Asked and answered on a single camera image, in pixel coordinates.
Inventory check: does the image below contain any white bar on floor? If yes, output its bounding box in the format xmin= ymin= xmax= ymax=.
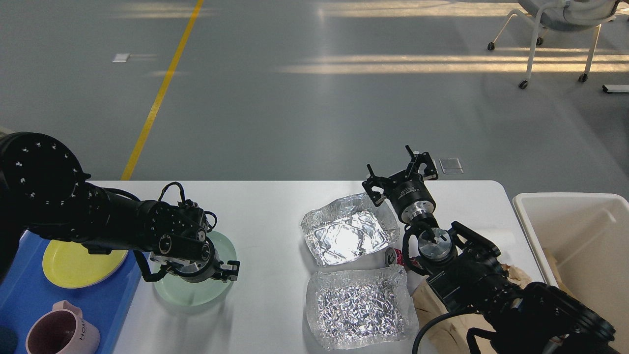
xmin=602 ymin=84 xmax=629 ymax=94

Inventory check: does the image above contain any upper aluminium foil tray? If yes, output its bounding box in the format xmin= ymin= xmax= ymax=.
xmin=300 ymin=193 xmax=400 ymax=267

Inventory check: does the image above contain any brown paper bag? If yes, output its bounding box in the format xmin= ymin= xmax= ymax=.
xmin=412 ymin=265 xmax=534 ymax=354

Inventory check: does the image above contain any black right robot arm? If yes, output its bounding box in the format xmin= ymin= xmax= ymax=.
xmin=362 ymin=147 xmax=616 ymax=354

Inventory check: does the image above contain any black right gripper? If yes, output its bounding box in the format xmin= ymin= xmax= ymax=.
xmin=362 ymin=145 xmax=439 ymax=225

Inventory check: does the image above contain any lower aluminium foil tray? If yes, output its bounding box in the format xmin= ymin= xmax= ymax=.
xmin=305 ymin=265 xmax=419 ymax=350

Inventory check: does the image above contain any white plastic bin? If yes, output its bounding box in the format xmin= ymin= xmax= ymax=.
xmin=513 ymin=192 xmax=629 ymax=354

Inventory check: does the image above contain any pink mug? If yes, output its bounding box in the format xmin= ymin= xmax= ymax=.
xmin=25 ymin=300 xmax=101 ymax=354

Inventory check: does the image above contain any yellow plate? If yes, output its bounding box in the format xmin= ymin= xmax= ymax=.
xmin=41 ymin=240 xmax=128 ymax=289

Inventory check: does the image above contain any blue plastic tray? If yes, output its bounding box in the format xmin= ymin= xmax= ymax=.
xmin=0 ymin=231 xmax=140 ymax=354

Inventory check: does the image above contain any crushed red soda can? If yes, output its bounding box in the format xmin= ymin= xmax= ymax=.
xmin=385 ymin=247 xmax=406 ymax=266

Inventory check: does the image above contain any light green plate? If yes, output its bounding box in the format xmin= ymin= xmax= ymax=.
xmin=153 ymin=231 xmax=237 ymax=306

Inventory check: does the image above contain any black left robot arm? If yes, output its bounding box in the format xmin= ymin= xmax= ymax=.
xmin=0 ymin=132 xmax=240 ymax=284

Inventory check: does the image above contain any aluminium foil tray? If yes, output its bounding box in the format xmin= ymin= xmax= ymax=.
xmin=300 ymin=193 xmax=400 ymax=267
xmin=305 ymin=265 xmax=419 ymax=350

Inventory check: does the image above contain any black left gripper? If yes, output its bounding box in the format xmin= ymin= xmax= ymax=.
xmin=152 ymin=240 xmax=241 ymax=284

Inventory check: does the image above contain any white office chair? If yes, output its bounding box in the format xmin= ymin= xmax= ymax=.
xmin=487 ymin=0 xmax=620 ymax=89

